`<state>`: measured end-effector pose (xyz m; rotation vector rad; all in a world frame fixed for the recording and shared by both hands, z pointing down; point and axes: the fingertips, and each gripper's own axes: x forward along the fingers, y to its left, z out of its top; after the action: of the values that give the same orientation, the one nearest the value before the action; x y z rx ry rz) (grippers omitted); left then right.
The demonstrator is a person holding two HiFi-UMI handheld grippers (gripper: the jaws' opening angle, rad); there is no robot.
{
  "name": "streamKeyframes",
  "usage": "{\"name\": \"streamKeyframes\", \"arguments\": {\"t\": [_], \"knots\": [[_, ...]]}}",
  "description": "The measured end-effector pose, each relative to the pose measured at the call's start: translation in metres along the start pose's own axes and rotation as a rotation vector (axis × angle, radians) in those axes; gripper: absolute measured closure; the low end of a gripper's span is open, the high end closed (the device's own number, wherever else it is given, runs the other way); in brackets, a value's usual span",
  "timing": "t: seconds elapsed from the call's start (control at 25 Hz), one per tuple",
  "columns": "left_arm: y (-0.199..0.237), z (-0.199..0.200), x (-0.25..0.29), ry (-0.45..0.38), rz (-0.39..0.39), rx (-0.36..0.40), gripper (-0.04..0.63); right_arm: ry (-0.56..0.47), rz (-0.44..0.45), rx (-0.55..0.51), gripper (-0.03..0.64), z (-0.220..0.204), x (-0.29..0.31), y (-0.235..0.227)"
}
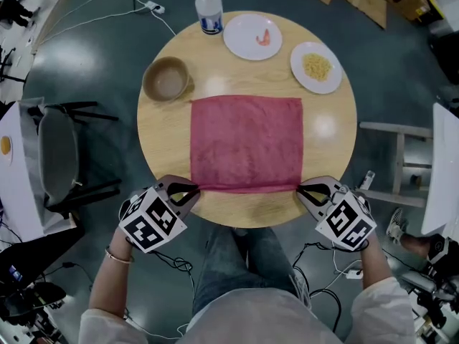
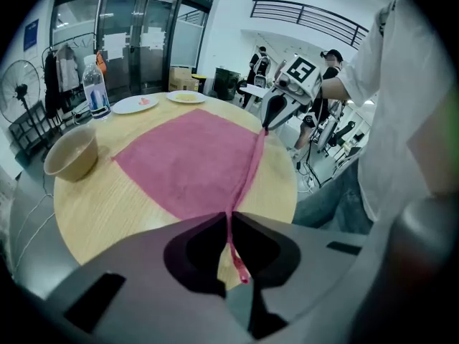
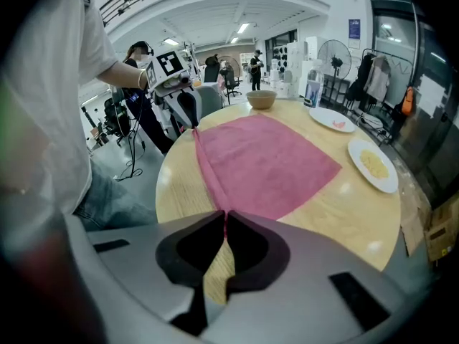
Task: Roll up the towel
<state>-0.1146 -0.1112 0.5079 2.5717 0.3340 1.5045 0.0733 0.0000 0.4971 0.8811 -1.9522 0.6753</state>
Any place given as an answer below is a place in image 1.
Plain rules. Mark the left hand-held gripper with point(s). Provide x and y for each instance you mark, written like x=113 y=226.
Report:
x=152 y=220

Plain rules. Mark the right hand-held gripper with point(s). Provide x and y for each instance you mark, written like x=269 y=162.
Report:
x=348 y=222

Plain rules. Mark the red cloth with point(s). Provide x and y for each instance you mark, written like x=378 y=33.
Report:
x=247 y=142

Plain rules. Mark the person's left forearm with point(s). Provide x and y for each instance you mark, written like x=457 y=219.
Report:
x=109 y=281

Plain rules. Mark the person's right forearm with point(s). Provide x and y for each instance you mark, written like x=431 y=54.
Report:
x=374 y=267

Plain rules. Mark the person's blue jeans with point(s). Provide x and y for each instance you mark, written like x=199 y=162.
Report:
x=229 y=263

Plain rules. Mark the white power adapter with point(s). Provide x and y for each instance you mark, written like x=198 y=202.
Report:
x=353 y=273

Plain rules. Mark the white round plate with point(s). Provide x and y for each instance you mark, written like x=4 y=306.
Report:
x=315 y=86
x=244 y=47

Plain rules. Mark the brown bowl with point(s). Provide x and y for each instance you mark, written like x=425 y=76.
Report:
x=166 y=79

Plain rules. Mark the white folding table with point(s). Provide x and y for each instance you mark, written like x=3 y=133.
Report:
x=444 y=174

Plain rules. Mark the yellow noodles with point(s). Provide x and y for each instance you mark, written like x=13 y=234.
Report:
x=316 y=66

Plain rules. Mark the round wooden table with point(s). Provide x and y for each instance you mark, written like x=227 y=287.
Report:
x=258 y=77

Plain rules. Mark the grey chair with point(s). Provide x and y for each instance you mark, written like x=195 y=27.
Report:
x=57 y=149

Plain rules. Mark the person's white shirt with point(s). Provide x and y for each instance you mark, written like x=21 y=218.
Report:
x=251 y=317

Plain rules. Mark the table with white tablecloth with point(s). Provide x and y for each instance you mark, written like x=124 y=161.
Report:
x=18 y=185

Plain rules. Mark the pink shrimp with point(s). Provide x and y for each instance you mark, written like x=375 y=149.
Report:
x=264 y=38

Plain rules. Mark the small white plate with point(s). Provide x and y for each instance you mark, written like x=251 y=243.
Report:
x=9 y=160

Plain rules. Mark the orange fruit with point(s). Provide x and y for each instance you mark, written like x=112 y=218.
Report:
x=5 y=144

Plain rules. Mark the clear plastic water bottle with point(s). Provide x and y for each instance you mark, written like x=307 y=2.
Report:
x=208 y=9

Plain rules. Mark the white power strip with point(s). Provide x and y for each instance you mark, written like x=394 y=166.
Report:
x=154 y=6

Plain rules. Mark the black bin with yellow lid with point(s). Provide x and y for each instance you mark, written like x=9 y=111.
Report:
x=435 y=5

